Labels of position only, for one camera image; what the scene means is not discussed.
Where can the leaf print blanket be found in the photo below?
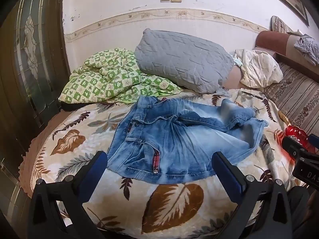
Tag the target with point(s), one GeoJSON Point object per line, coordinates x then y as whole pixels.
{"type": "Point", "coordinates": [162, 204]}

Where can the patterned cushion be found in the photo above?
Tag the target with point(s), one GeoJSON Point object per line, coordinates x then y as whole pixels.
{"type": "Point", "coordinates": [281, 25]}

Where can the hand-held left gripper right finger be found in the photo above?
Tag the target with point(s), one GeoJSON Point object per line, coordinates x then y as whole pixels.
{"type": "Point", "coordinates": [224, 169]}

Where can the red plastic bag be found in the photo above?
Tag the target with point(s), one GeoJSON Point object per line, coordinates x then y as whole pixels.
{"type": "Point", "coordinates": [294, 130]}

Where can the dark framed wall picture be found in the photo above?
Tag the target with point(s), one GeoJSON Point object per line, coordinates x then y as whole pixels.
{"type": "Point", "coordinates": [299, 5]}

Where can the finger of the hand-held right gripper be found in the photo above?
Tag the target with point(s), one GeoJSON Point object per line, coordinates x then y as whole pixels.
{"type": "Point", "coordinates": [292, 145]}
{"type": "Point", "coordinates": [307, 173]}

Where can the brown headboard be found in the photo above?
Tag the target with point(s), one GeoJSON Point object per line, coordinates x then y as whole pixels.
{"type": "Point", "coordinates": [274, 42]}

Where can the blue denim pants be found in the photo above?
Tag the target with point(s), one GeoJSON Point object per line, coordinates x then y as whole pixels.
{"type": "Point", "coordinates": [187, 142]}

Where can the grey quilted pillow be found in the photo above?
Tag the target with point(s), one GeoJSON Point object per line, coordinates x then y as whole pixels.
{"type": "Point", "coordinates": [182, 57]}

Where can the dark door with glass panel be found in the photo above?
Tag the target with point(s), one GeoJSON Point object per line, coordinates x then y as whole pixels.
{"type": "Point", "coordinates": [32, 42]}

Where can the dark pen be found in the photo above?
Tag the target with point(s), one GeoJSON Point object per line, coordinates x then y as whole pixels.
{"type": "Point", "coordinates": [253, 95]}

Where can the peach pillow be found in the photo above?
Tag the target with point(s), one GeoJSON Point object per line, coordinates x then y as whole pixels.
{"type": "Point", "coordinates": [230, 78]}

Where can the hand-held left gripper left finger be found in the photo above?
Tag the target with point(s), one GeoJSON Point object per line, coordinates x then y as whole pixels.
{"type": "Point", "coordinates": [96, 164]}

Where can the cream crumpled cloth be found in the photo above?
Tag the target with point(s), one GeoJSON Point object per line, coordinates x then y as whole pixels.
{"type": "Point", "coordinates": [261, 67]}

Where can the green checked quilt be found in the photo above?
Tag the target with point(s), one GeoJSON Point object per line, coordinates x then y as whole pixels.
{"type": "Point", "coordinates": [104, 79]}

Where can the pale grey crumpled cloth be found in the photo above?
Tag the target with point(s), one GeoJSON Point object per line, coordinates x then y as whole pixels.
{"type": "Point", "coordinates": [307, 47]}

